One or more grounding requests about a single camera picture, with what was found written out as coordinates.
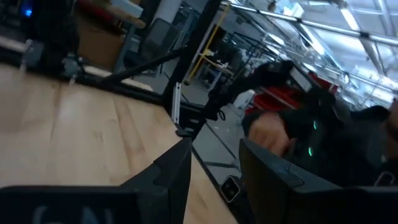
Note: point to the red storage bins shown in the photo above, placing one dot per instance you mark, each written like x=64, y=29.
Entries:
x=276, y=96

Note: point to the brown cardboard box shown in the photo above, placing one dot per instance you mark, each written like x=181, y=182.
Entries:
x=99, y=46

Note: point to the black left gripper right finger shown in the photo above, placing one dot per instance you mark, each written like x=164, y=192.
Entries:
x=311, y=205

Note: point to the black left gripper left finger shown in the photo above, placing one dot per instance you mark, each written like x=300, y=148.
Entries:
x=93, y=205

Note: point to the white light bar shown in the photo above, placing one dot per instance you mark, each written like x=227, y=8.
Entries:
x=176, y=102

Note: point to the black metal table frame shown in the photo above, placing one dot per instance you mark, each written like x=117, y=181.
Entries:
x=189, y=56

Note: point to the small black camera box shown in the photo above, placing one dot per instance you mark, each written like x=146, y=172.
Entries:
x=230, y=188

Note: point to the person's hand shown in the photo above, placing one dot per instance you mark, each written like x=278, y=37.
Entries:
x=267, y=133

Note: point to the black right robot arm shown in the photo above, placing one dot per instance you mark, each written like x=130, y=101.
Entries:
x=56, y=37

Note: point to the grey mesh chair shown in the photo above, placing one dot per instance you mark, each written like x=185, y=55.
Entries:
x=158, y=40

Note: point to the person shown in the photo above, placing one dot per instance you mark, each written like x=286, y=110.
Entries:
x=363, y=140

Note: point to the yellow pole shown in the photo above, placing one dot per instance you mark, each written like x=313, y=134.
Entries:
x=206, y=46

